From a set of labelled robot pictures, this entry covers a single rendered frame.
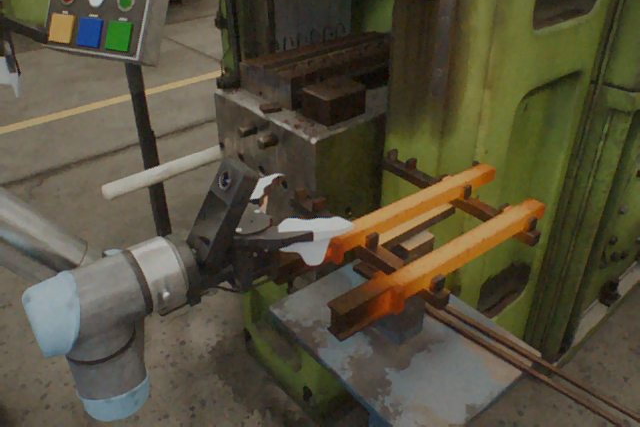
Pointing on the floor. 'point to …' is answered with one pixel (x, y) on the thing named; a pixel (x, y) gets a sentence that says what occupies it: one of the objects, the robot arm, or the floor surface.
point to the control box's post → (146, 144)
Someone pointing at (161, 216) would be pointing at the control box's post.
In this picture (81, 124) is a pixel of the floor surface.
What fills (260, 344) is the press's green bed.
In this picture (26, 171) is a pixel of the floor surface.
